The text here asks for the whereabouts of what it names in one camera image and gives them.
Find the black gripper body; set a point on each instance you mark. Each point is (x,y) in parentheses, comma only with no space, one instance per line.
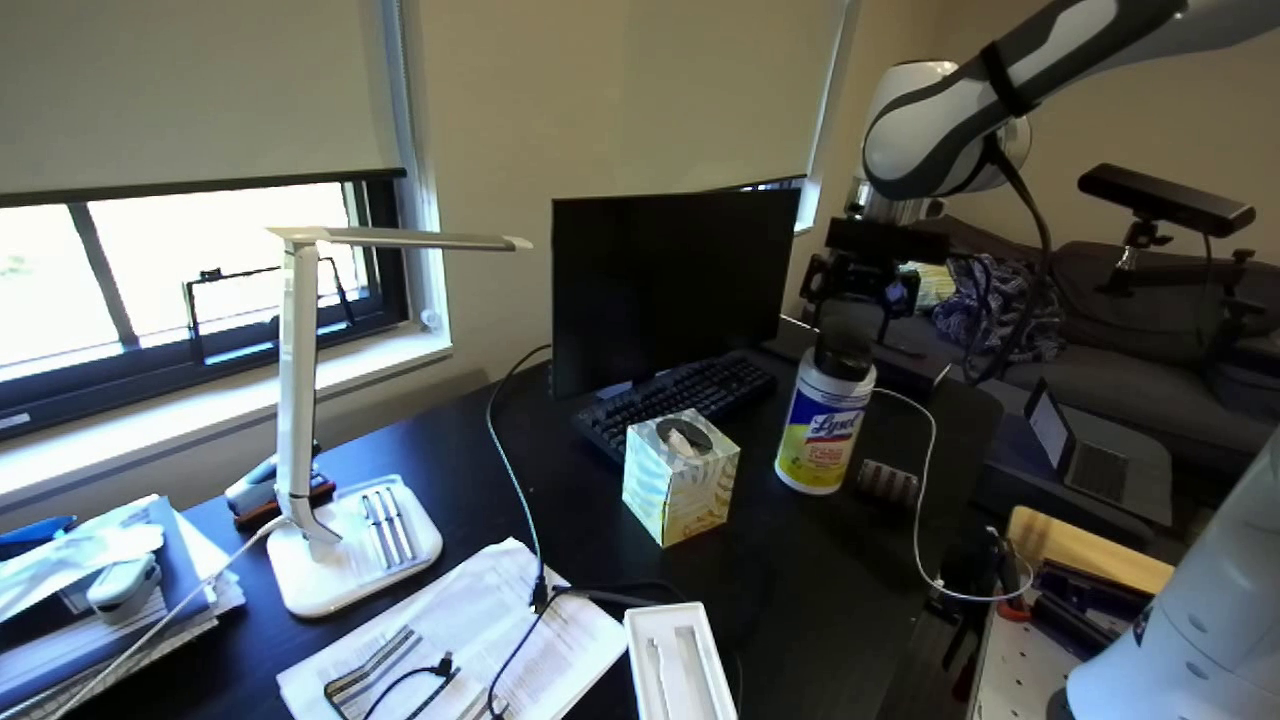
(874,261)

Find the stack of books and papers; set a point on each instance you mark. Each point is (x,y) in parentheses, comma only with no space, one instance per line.
(95,589)

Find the white paper sheets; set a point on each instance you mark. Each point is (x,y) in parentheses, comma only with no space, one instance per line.
(462,645)

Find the yellow patterned tissue box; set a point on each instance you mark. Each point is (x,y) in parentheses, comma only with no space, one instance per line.
(679,473)

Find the white styrofoam tray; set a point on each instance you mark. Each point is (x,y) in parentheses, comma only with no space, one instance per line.
(674,666)

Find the wooden board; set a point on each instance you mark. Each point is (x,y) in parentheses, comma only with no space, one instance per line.
(1055,540)

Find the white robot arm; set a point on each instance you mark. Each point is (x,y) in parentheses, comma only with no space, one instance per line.
(937,127)

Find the purple cloth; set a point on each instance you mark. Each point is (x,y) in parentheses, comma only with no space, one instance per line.
(996,309)

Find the red black stapler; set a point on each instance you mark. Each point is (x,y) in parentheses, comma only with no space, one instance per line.
(252,494)

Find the black computer monitor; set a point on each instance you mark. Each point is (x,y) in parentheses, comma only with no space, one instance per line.
(658,280)

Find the open laptop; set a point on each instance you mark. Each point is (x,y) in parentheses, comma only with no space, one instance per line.
(1089,465)

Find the black camera on stand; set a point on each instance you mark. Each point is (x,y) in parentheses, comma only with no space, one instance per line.
(1159,202)

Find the dark grey sofa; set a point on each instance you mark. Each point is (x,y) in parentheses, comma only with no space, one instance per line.
(1171,362)

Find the white disinfectant wipes canister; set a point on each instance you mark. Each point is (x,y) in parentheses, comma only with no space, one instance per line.
(821,422)

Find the black keyboard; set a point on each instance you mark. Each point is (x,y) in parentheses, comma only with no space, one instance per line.
(708,385)

